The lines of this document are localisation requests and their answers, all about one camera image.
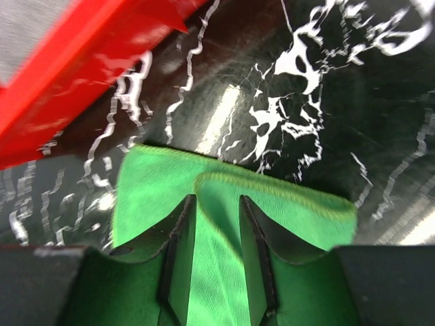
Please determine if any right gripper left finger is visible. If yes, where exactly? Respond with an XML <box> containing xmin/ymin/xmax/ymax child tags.
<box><xmin>1</xmin><ymin>195</ymin><xmax>196</xmax><ymax>325</ymax></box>

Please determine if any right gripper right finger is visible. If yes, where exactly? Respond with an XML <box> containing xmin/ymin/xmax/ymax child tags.
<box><xmin>239</xmin><ymin>196</ymin><xmax>434</xmax><ymax>325</ymax></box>

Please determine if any green towel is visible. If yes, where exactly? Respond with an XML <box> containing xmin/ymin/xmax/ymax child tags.
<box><xmin>111</xmin><ymin>145</ymin><xmax>358</xmax><ymax>325</ymax></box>

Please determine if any grey towel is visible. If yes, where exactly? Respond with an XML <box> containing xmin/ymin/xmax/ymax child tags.
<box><xmin>1</xmin><ymin>0</ymin><xmax>71</xmax><ymax>85</ymax></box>

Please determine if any red plastic tray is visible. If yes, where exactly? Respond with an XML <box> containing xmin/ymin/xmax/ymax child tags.
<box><xmin>1</xmin><ymin>0</ymin><xmax>201</xmax><ymax>168</ymax></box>

